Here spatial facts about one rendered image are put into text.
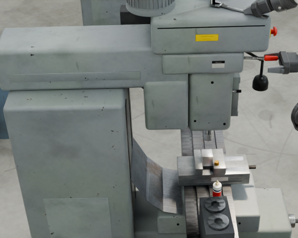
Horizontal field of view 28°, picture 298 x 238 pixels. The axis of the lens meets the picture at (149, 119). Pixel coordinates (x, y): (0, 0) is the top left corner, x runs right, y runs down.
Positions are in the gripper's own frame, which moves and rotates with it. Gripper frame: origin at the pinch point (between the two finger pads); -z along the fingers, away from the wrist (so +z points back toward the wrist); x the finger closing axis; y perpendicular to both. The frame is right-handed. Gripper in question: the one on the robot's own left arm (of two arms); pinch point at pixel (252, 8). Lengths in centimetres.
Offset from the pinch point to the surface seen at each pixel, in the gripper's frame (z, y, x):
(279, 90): -156, -131, 225
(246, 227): -51, -103, -4
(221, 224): -29, -73, -39
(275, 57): -1.6, -22.9, 3.2
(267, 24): 3.0, -7.9, 0.3
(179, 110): -43, -29, -18
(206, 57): -21.2, -10.7, -11.6
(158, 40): -30.3, 4.6, -23.1
